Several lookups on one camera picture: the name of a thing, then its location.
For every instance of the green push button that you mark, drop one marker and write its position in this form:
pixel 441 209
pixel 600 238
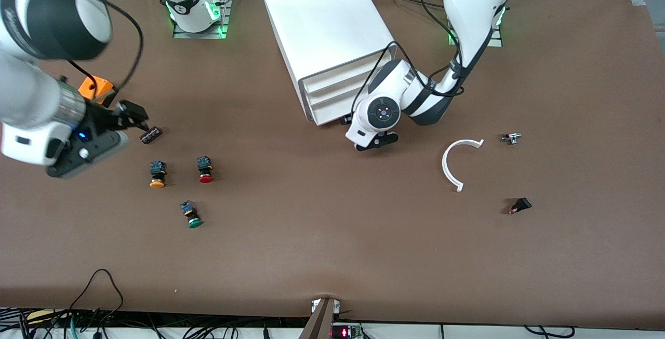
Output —
pixel 191 214

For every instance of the small silver switch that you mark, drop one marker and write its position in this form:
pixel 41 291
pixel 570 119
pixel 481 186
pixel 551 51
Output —
pixel 511 138

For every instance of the yellow push button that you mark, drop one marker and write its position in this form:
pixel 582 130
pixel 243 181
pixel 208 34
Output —
pixel 157 173

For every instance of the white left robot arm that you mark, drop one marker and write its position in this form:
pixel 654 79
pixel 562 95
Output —
pixel 467 7

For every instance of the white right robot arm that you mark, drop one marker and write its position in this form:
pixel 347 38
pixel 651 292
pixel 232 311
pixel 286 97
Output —
pixel 31 90

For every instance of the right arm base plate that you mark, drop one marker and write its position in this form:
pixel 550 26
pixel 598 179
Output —
pixel 224 17

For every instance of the brown camera post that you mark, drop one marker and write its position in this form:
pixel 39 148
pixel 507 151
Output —
pixel 319 323

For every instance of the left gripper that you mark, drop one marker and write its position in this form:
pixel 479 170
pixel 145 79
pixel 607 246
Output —
pixel 342 120

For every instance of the red push button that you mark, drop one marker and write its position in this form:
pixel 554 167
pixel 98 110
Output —
pixel 204 168

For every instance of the small black switch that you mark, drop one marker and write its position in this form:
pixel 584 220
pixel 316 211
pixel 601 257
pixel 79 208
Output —
pixel 521 205

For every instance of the red digit display module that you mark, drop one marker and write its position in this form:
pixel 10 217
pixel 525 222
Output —
pixel 345 332

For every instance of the small black terminal block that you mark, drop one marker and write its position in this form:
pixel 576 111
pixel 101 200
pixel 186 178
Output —
pixel 150 135

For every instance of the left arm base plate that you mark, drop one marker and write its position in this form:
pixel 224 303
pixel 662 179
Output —
pixel 496 38

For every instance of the orange box with hole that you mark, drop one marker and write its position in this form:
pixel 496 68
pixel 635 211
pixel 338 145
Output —
pixel 98 87

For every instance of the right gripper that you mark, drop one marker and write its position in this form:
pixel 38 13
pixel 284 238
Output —
pixel 100 119

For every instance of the white curved plastic arc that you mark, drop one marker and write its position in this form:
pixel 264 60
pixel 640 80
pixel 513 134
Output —
pixel 444 165

